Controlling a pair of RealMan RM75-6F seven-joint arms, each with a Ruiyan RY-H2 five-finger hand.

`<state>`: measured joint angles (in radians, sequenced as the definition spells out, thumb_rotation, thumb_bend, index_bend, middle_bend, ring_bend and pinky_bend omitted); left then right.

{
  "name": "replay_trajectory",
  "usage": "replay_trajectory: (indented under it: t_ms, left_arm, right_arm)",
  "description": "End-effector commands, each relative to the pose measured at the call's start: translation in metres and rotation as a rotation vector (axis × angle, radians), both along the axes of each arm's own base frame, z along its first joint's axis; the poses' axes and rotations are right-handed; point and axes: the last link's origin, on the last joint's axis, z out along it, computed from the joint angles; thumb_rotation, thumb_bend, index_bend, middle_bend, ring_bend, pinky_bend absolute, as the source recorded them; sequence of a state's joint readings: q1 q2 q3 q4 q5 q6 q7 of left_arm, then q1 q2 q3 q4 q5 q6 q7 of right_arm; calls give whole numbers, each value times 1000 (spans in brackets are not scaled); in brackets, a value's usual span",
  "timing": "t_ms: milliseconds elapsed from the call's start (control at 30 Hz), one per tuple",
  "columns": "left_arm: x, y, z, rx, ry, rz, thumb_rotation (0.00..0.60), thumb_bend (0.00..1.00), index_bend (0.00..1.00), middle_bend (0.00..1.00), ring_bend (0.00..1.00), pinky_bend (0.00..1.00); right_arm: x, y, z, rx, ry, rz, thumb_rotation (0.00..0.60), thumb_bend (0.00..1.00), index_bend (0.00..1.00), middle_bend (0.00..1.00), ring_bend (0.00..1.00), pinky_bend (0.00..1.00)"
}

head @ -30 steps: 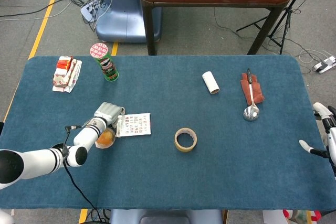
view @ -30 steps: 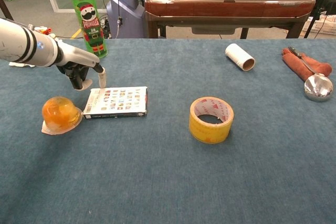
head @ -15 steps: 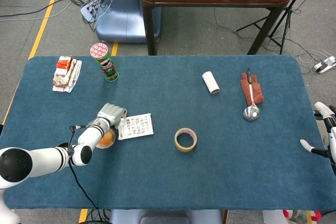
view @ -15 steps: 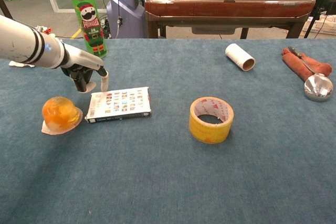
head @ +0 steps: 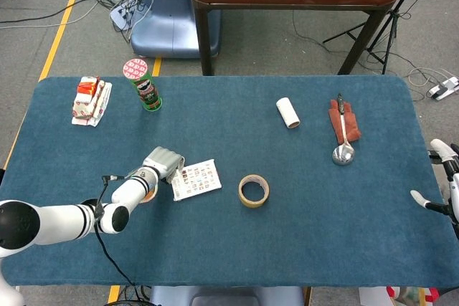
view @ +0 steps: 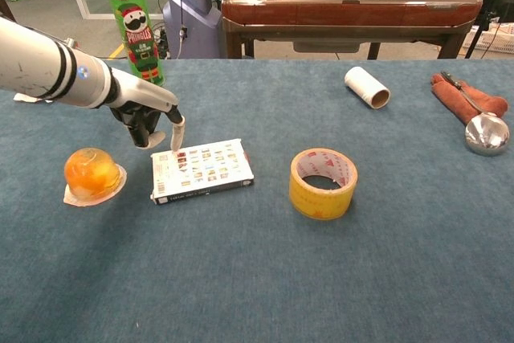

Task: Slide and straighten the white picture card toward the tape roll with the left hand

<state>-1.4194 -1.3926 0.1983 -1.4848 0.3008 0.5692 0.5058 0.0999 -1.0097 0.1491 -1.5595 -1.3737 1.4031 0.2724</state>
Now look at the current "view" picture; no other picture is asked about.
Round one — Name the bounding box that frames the dark furniture leg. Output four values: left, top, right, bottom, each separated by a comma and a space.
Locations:
0, 0, 17, 23

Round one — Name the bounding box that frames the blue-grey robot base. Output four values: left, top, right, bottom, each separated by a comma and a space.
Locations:
162, 0, 226, 59

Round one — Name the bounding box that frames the brown cloth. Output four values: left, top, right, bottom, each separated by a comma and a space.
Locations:
430, 72, 509, 126

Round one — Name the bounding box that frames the orange jelly cup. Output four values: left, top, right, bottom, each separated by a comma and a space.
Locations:
63, 147, 128, 208

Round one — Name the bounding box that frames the metal ladle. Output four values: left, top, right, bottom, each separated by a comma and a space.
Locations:
440, 71, 511, 157

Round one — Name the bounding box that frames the yellow tape roll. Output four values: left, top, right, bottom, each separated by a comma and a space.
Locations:
288, 147, 359, 222

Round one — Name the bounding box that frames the brown mahjong table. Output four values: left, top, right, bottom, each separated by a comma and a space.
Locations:
220, 0, 483, 59

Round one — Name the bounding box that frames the white card box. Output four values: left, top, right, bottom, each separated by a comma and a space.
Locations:
149, 138, 255, 206

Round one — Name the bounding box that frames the blue felt tablecloth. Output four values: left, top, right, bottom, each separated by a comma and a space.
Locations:
0, 58, 514, 343

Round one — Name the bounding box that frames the green Pringles can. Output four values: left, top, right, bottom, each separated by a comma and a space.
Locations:
104, 0, 166, 87

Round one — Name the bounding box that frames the white plastic crate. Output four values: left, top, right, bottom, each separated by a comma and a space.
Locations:
461, 22, 514, 55

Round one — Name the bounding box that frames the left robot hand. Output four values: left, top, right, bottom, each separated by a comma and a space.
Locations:
108, 67, 186, 153

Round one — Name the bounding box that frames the white paper roll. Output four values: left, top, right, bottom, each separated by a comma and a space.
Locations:
344, 66, 391, 110

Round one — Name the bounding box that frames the black tripod stand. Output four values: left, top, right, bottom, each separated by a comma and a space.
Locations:
465, 0, 514, 59

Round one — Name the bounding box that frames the hanging black pendant cable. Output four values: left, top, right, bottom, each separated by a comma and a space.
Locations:
176, 0, 190, 59

